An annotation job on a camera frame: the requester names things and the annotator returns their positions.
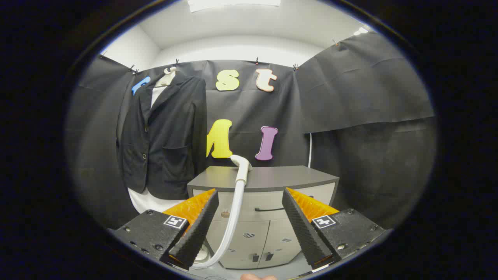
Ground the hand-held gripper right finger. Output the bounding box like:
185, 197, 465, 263
282, 187, 386, 270

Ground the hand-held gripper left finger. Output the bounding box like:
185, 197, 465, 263
113, 189, 219, 271

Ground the white garment steamer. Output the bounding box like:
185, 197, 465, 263
189, 154, 253, 271

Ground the black suit jacket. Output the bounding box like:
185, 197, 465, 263
116, 72, 207, 201

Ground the grey cabinet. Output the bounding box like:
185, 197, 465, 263
187, 165, 340, 270

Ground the black backdrop cloth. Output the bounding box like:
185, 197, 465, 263
66, 31, 436, 230

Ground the white mannequin neck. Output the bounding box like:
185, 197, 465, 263
155, 67, 177, 88

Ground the row of black cloth clips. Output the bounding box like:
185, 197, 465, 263
100, 39, 339, 74

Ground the long ceiling light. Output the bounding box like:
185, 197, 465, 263
187, 0, 281, 12

